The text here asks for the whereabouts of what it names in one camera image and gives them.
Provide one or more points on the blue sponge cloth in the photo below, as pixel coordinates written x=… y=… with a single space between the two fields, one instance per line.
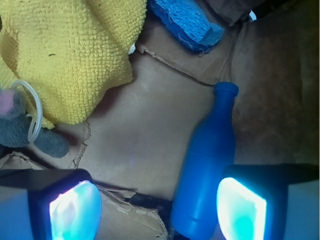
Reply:
x=187 y=22

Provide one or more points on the grey plush mouse toy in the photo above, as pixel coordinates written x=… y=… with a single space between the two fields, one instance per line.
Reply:
x=14 y=127

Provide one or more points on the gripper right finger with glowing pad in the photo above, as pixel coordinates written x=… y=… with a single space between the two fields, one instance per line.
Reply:
x=269 y=202

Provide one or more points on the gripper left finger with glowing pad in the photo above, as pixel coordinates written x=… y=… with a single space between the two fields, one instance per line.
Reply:
x=48 y=204

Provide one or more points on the yellow microfiber cloth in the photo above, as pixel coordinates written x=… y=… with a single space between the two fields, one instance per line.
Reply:
x=70 y=51

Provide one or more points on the blue plastic bottle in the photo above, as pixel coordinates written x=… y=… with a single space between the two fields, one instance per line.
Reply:
x=211 y=149

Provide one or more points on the brown paper bag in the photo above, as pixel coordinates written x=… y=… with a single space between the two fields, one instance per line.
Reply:
x=135 y=142

